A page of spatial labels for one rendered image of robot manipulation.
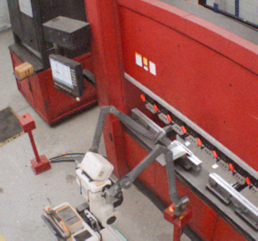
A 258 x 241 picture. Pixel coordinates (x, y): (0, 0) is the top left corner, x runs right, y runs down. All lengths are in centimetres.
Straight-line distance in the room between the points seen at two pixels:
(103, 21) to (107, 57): 38
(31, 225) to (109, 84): 186
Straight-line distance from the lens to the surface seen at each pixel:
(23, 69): 495
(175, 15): 277
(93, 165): 286
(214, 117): 285
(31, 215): 446
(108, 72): 372
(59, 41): 373
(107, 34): 356
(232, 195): 321
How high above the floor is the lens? 330
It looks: 36 degrees down
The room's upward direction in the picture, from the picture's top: 6 degrees counter-clockwise
